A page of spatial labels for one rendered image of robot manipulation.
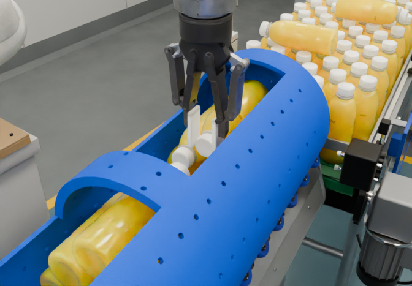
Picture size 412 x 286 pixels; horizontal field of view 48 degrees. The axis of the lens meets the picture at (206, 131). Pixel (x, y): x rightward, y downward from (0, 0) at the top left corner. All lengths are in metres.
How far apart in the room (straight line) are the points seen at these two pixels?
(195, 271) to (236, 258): 0.09
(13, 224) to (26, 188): 0.09
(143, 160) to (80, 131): 2.39
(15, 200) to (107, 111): 2.03
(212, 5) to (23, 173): 0.70
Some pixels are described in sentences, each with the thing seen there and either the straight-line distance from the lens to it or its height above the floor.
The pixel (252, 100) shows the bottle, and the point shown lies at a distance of 0.84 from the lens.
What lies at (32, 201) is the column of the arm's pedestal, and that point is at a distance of 1.21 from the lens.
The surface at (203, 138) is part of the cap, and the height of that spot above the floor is 1.17.
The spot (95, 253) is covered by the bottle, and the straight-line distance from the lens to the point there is 0.58.
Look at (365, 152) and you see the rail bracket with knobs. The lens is 1.07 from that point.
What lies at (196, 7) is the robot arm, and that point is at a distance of 0.61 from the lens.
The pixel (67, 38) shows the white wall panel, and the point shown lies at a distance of 4.16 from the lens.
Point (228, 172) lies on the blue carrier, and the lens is 0.63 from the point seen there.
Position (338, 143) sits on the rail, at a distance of 1.13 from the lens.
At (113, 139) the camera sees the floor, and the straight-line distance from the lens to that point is 2.87.
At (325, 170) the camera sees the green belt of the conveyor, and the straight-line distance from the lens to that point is 1.16.
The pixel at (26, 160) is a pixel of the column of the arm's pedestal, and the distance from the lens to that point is 1.15.
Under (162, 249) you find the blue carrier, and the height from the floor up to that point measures 1.20.
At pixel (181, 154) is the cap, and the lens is 0.80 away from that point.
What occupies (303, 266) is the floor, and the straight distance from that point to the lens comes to 2.12.
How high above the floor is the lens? 1.60
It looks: 34 degrees down
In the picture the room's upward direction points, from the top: straight up
